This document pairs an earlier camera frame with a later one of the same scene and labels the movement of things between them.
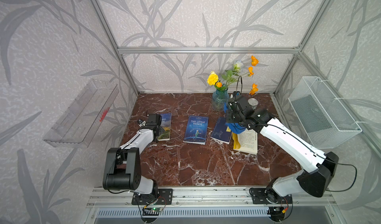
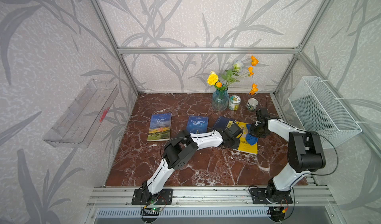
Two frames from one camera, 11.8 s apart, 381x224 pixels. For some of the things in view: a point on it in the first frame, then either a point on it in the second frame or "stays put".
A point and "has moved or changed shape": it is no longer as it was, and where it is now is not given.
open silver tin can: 253,102 stays put
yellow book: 246,141 stays put
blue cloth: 236,128 has moved or changed shape
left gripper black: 159,129 to 236,144
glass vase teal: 219,97 stays put
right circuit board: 277,213 stays put
